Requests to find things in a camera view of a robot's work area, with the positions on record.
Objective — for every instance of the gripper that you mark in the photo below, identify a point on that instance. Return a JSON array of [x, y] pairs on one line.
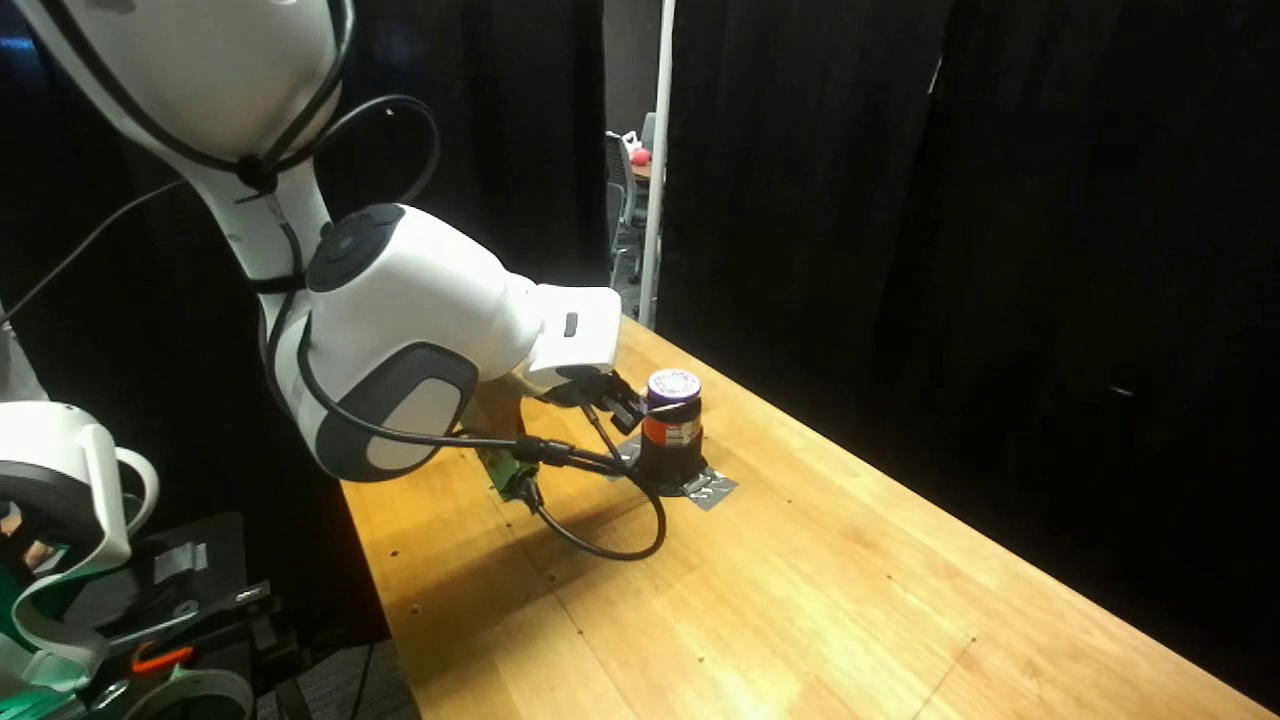
[[578, 386]]

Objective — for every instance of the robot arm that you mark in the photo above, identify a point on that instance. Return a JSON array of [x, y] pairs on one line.
[[420, 290]]

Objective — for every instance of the dark cup with purple top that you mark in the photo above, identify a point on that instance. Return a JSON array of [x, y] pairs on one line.
[[672, 440]]

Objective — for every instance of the grey tape patch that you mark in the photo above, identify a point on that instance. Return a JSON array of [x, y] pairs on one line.
[[712, 489]]

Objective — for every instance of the office chair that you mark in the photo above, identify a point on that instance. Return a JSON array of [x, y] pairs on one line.
[[620, 200]]

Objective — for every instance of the white pole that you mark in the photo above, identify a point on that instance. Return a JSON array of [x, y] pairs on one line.
[[656, 170]]

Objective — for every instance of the black curtain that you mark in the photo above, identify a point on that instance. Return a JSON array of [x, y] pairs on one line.
[[520, 130], [1000, 250]]

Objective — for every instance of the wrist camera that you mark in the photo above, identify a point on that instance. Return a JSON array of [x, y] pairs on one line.
[[508, 474]]

